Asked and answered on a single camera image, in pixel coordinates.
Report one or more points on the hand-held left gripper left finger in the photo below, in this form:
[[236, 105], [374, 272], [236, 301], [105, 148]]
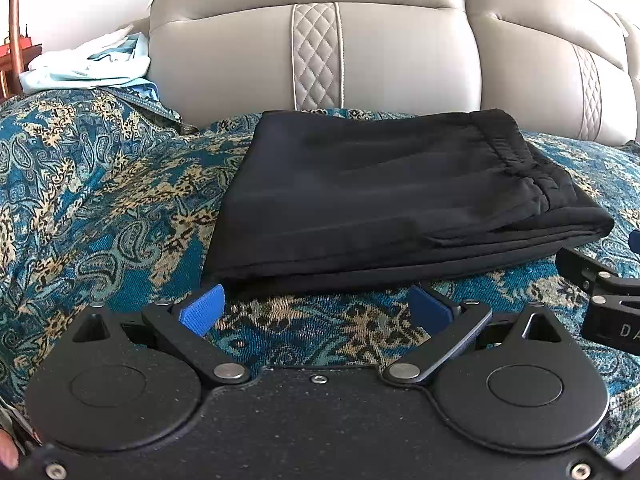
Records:
[[202, 310]]

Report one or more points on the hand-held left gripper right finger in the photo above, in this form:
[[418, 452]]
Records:
[[430, 310]]

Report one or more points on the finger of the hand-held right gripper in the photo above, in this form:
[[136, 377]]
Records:
[[635, 241], [582, 267]]

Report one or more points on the black pants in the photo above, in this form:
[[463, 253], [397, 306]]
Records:
[[380, 200]]

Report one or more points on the teal paisley patterned blanket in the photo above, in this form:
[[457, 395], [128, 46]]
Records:
[[100, 200]]

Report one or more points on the light blue cloth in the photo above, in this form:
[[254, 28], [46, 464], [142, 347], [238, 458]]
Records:
[[85, 67]]

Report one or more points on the beige leather sofa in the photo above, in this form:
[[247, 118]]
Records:
[[400, 35]]

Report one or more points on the red wooden cabinet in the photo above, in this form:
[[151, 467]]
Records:
[[15, 60]]

